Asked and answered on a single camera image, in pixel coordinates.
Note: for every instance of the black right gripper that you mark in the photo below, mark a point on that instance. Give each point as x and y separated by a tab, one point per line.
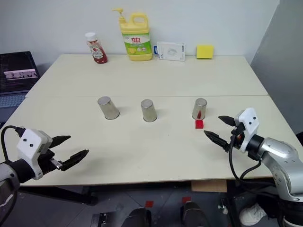
236	132

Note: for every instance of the steel cup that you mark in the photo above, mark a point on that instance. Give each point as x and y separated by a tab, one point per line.
109	110
199	108
148	111

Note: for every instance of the open laptop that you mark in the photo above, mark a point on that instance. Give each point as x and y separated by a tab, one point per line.
16	71

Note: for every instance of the white cardboard box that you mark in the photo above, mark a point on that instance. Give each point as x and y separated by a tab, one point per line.
171	51

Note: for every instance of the dark rounded shape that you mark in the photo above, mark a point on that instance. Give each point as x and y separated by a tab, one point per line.
138	218
194	215

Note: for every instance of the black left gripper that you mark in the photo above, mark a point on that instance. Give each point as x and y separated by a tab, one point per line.
46	163

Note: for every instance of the red floor tape square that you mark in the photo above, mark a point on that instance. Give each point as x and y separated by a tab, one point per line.
149	203
186	199

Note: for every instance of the yellow sponge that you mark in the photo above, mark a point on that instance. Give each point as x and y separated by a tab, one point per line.
205	52

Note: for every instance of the white shoe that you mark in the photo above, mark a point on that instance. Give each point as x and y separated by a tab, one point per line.
253	214

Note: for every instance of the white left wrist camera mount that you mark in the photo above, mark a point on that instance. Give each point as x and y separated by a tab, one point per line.
29	142

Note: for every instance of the yellow detergent pump bottle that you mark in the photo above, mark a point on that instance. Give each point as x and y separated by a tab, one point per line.
137	42

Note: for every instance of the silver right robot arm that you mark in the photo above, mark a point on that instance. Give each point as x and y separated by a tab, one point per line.
279	153

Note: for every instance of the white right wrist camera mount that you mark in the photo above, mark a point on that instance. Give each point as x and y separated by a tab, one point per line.
249	123

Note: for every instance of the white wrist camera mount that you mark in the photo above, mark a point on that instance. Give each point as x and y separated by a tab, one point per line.
29	142
249	123

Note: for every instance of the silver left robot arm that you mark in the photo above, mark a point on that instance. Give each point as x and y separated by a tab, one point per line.
7	173

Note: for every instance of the small red block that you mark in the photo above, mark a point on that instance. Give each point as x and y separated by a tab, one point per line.
199	124

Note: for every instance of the black table frame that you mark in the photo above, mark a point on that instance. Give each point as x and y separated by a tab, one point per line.
71	195

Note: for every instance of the red ketchup bottle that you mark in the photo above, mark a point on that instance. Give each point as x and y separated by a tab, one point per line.
97	52

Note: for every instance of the brown cardboard piece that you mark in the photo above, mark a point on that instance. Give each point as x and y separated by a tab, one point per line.
208	186

